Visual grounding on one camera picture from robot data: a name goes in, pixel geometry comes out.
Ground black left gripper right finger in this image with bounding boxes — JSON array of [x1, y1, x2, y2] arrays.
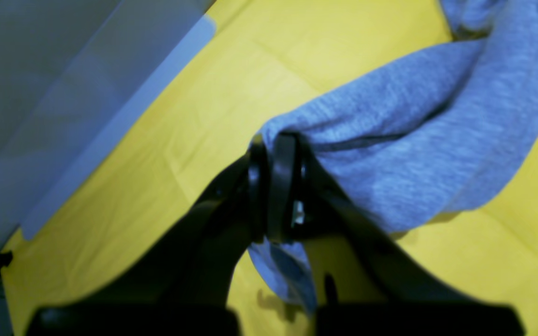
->
[[267, 133, 525, 336]]

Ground grey t-shirt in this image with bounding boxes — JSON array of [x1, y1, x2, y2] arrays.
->
[[248, 0, 538, 315]]

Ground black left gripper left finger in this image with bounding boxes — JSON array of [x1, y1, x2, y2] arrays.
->
[[27, 135, 267, 336]]

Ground yellow table cloth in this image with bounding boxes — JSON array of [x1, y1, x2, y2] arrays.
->
[[2, 0, 538, 336]]

